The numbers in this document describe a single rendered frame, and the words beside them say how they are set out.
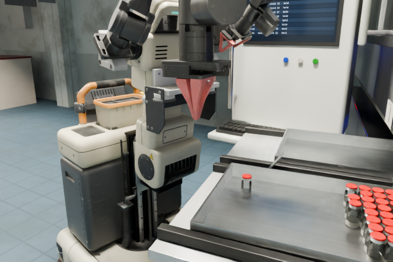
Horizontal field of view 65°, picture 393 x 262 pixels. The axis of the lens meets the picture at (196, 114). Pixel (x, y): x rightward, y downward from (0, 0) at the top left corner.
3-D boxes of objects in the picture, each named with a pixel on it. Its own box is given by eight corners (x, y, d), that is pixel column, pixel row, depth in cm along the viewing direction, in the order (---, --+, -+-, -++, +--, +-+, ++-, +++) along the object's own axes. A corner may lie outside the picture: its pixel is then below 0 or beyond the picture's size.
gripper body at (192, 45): (219, 75, 46) (220, 23, 44) (159, 72, 50) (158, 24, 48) (231, 71, 52) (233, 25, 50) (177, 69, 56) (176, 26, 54)
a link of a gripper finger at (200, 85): (202, 126, 49) (202, 66, 47) (162, 121, 52) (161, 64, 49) (216, 116, 55) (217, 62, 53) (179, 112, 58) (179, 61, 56)
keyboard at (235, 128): (319, 139, 124) (319, 133, 124) (310, 150, 113) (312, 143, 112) (230, 124, 145) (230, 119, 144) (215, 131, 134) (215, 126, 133)
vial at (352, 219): (358, 223, 56) (361, 200, 55) (359, 230, 54) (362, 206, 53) (344, 220, 57) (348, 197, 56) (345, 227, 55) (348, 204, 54)
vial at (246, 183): (252, 193, 66) (252, 175, 65) (250, 199, 64) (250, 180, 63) (241, 192, 67) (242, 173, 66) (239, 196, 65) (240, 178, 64)
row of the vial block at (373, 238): (367, 206, 61) (370, 186, 60) (383, 268, 45) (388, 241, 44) (355, 204, 62) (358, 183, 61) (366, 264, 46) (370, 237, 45)
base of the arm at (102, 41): (125, 35, 104) (91, 36, 96) (135, 20, 98) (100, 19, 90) (134, 57, 102) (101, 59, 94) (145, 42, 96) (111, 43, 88)
